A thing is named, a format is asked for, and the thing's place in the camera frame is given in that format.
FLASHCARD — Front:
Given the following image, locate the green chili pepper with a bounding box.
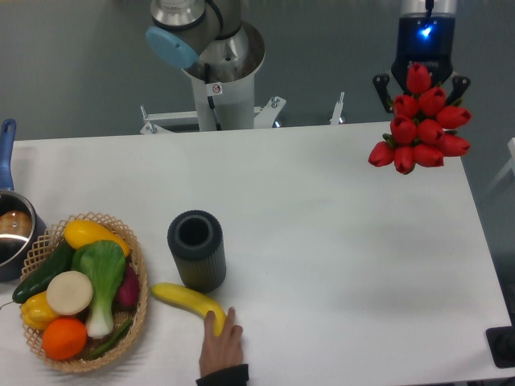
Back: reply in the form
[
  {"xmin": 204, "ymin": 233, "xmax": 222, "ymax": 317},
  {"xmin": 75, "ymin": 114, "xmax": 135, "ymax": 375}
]
[{"xmin": 86, "ymin": 319, "xmax": 133, "ymax": 360}]

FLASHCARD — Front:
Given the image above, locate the green bok choy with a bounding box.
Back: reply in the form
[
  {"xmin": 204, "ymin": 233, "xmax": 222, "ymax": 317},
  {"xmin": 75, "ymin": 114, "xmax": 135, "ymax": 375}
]
[{"xmin": 72, "ymin": 240, "xmax": 126, "ymax": 339}]

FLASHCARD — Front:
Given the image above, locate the red tulip bouquet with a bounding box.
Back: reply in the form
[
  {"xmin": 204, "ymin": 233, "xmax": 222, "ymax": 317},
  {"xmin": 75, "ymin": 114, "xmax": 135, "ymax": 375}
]
[{"xmin": 368, "ymin": 63, "xmax": 472, "ymax": 175}]

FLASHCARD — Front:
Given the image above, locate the white furniture leg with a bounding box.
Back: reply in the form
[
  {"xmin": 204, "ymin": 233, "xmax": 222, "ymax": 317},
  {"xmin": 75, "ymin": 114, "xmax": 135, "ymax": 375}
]
[{"xmin": 488, "ymin": 138, "xmax": 515, "ymax": 190}]

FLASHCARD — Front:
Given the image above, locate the yellow squash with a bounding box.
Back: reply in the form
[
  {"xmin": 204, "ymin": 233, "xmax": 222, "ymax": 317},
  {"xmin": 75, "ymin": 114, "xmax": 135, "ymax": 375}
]
[{"xmin": 64, "ymin": 220, "xmax": 130, "ymax": 257}]

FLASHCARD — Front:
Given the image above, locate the woven wicker basket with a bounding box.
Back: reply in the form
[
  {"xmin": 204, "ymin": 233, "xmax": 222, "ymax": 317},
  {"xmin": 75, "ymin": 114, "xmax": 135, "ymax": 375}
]
[{"xmin": 21, "ymin": 212, "xmax": 148, "ymax": 373}]

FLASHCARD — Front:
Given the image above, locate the white metal base frame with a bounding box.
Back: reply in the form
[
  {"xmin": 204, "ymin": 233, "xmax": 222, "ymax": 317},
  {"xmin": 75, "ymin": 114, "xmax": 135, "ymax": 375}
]
[{"xmin": 139, "ymin": 92, "xmax": 345, "ymax": 134}]

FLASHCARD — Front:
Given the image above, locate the person's hand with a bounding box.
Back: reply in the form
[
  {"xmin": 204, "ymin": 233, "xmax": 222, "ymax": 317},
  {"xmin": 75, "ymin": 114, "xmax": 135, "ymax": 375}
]
[{"xmin": 199, "ymin": 307, "xmax": 244, "ymax": 377}]

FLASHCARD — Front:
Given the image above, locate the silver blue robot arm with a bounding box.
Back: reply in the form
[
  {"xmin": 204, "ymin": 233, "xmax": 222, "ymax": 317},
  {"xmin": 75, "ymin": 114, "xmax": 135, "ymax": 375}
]
[{"xmin": 146, "ymin": 1, "xmax": 470, "ymax": 113}]

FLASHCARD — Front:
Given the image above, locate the black device at edge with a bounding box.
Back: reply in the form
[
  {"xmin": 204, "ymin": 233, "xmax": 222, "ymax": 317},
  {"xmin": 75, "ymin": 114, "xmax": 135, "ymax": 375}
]
[{"xmin": 485, "ymin": 326, "xmax": 514, "ymax": 368}]

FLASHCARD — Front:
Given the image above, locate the beige round bun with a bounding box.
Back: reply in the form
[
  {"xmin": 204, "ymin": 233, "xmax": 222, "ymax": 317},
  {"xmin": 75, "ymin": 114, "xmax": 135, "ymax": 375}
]
[{"xmin": 46, "ymin": 271, "xmax": 93, "ymax": 316}]

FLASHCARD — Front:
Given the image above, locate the purple sweet potato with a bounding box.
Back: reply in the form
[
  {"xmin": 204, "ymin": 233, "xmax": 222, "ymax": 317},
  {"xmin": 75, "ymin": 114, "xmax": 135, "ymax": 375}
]
[{"xmin": 115, "ymin": 265, "xmax": 140, "ymax": 308}]

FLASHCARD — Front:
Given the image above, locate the orange fruit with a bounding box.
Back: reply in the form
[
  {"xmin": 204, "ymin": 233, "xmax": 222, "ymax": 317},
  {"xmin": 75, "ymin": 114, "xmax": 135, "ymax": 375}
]
[{"xmin": 42, "ymin": 318, "xmax": 87, "ymax": 360}]

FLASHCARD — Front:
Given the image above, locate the dark green cucumber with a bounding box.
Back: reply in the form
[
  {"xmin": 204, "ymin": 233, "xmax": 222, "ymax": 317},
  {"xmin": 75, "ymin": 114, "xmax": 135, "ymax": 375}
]
[{"xmin": 12, "ymin": 240, "xmax": 75, "ymax": 304}]

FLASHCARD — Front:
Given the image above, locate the blue handled saucepan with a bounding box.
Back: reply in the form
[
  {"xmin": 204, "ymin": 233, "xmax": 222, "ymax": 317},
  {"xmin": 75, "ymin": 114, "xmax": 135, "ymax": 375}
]
[{"xmin": 1, "ymin": 119, "xmax": 46, "ymax": 282}]

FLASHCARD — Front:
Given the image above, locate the yellow bell pepper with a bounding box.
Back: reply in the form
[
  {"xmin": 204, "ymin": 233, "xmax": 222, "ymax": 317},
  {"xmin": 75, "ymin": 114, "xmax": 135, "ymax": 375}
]
[{"xmin": 20, "ymin": 291, "xmax": 60, "ymax": 331}]

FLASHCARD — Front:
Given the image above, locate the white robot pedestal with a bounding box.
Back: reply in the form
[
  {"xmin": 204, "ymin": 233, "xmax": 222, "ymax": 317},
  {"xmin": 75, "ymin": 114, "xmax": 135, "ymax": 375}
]
[{"xmin": 187, "ymin": 74, "xmax": 254, "ymax": 132}]

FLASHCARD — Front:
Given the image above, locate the dark sleeved forearm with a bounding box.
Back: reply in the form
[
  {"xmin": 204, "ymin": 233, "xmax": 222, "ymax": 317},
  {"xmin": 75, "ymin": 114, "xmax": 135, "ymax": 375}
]
[{"xmin": 196, "ymin": 363, "xmax": 249, "ymax": 386}]

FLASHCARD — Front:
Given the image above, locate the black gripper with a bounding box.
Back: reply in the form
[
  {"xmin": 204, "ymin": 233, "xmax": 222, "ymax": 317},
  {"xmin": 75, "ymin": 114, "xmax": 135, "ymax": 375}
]
[{"xmin": 372, "ymin": 14, "xmax": 471, "ymax": 113}]

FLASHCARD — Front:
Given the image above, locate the dark ribbed vase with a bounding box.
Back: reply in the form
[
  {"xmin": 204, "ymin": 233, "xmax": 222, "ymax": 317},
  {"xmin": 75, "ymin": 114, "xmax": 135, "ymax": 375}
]
[{"xmin": 167, "ymin": 210, "xmax": 227, "ymax": 294}]

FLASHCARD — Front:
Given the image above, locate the yellow banana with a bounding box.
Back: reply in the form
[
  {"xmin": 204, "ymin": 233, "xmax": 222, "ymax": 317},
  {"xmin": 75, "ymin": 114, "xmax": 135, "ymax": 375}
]
[{"xmin": 150, "ymin": 282, "xmax": 226, "ymax": 336}]

